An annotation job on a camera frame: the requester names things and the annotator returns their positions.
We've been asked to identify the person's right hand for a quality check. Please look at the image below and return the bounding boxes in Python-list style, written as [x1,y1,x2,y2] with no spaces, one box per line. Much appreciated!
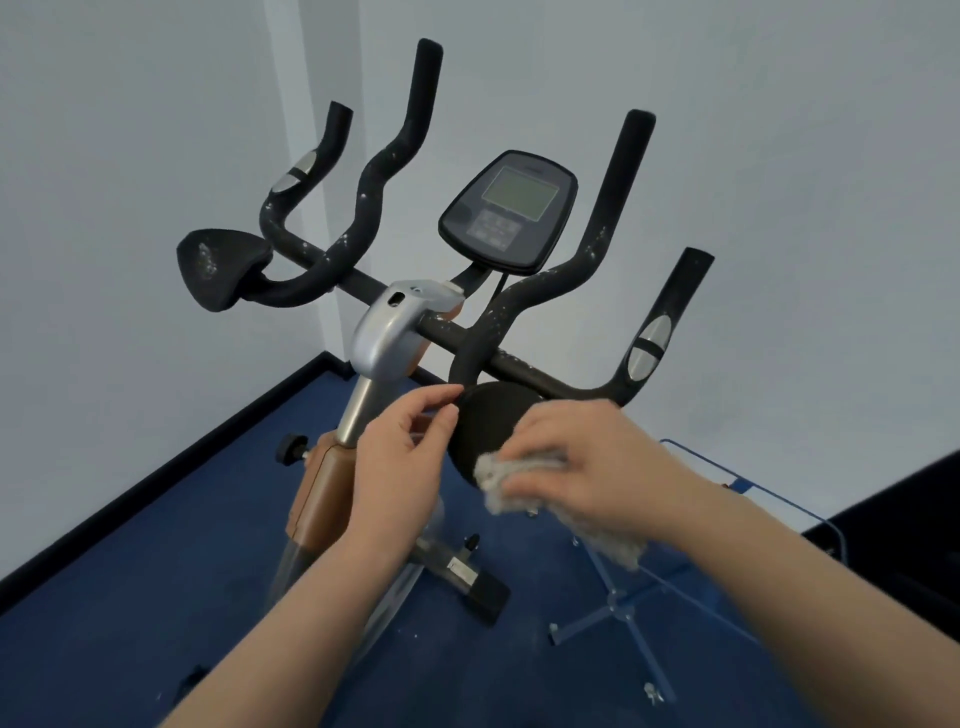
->
[498,398,695,545]

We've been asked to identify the person's left hand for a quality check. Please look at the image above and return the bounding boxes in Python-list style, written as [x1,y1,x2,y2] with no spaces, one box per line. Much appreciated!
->
[346,383,465,556]

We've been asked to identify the black foam handlebars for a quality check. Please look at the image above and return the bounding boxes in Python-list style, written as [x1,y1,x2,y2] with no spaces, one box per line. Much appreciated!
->
[176,38,716,493]

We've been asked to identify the grey cleaning cloth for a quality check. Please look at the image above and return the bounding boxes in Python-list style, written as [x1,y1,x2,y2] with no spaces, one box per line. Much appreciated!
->
[473,449,648,571]

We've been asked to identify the silver orange exercise bike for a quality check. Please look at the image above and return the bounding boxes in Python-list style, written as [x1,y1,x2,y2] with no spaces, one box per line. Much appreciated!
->
[173,281,513,706]

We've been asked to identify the person's right forearm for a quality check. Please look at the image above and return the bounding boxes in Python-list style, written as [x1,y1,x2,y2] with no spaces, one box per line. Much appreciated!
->
[667,479,960,728]

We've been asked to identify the clear blue acrylic side table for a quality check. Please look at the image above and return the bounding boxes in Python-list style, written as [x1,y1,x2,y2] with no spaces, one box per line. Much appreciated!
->
[547,438,849,706]

